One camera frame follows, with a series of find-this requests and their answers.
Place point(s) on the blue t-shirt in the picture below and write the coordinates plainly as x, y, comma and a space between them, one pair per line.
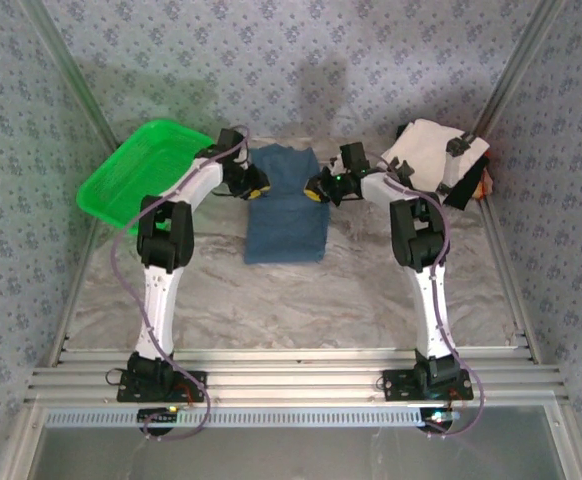
286, 225

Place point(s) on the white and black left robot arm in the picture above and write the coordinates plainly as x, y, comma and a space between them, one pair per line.
158, 310

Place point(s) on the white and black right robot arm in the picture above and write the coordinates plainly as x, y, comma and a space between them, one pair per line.
433, 310

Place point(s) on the green plastic basket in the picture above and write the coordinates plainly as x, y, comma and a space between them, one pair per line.
141, 165

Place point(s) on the white t-shirt with black print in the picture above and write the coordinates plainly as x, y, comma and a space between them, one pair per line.
431, 145

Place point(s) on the orange garment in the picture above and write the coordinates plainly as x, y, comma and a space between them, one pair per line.
486, 182

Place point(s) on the black left controller board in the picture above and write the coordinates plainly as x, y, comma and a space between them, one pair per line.
158, 417

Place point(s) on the black controller board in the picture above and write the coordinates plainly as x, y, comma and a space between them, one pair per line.
158, 417
438, 417

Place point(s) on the black right controller board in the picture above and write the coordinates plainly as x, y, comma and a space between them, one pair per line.
438, 417

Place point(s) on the grey metal-framed panel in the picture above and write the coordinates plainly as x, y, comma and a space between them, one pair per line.
291, 455

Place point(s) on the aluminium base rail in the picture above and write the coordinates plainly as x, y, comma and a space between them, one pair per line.
296, 375

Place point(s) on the aluminium upright post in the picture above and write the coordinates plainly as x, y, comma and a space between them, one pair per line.
71, 75
521, 60

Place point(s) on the aluminium side rail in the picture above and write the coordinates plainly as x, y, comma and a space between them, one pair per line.
511, 290
71, 310

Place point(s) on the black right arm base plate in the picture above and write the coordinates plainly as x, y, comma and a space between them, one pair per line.
396, 387

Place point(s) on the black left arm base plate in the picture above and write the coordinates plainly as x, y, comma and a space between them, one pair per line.
191, 392

